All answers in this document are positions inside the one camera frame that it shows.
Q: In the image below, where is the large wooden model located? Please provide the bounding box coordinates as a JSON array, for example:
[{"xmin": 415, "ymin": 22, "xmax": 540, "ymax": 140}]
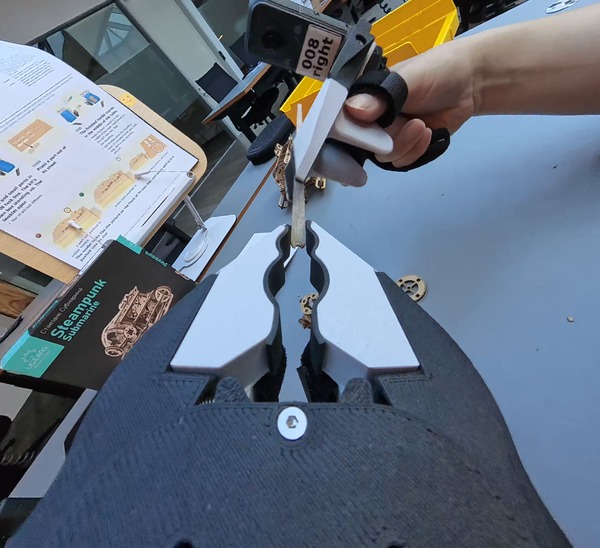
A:
[{"xmin": 273, "ymin": 142, "xmax": 327, "ymax": 210}]

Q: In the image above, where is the wooden stick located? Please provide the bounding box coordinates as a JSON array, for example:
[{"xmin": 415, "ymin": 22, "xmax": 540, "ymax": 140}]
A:
[{"xmin": 291, "ymin": 104, "xmax": 308, "ymax": 250}]

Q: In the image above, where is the wooden wheel disc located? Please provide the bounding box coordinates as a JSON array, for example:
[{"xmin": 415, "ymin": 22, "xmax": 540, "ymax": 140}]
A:
[{"xmin": 396, "ymin": 275, "xmax": 427, "ymax": 301}]

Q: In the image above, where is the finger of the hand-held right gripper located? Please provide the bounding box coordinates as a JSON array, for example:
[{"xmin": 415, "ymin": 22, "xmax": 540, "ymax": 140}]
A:
[{"xmin": 292, "ymin": 79, "xmax": 350, "ymax": 184}]

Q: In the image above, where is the brown edged desk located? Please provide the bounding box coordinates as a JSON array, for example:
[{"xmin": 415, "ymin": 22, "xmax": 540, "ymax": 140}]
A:
[{"xmin": 202, "ymin": 62, "xmax": 273, "ymax": 126}]

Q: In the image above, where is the black model kit box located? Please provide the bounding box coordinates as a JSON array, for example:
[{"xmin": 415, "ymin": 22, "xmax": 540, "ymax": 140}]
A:
[{"xmin": 0, "ymin": 235, "xmax": 198, "ymax": 392}]

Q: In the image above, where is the black cushion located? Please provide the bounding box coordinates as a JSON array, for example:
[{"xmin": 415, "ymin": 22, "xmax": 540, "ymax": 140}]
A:
[{"xmin": 246, "ymin": 115, "xmax": 293, "ymax": 165}]

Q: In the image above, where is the printed instruction sheet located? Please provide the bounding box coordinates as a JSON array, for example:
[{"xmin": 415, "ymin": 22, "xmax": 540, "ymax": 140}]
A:
[{"xmin": 0, "ymin": 40, "xmax": 200, "ymax": 272}]

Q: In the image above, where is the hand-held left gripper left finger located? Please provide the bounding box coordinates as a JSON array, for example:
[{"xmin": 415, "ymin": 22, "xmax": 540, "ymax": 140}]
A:
[{"xmin": 170, "ymin": 224, "xmax": 293, "ymax": 402}]

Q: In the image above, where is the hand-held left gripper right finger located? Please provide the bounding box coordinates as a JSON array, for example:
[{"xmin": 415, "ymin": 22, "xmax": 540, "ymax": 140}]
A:
[{"xmin": 298, "ymin": 221, "xmax": 420, "ymax": 402}]

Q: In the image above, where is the person's right hand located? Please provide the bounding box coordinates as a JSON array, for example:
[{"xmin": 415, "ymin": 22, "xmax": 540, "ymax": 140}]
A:
[{"xmin": 344, "ymin": 40, "xmax": 480, "ymax": 168}]

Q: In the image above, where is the small wooden model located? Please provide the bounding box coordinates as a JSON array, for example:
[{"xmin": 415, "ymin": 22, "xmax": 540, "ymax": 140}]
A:
[{"xmin": 299, "ymin": 293, "xmax": 320, "ymax": 329}]

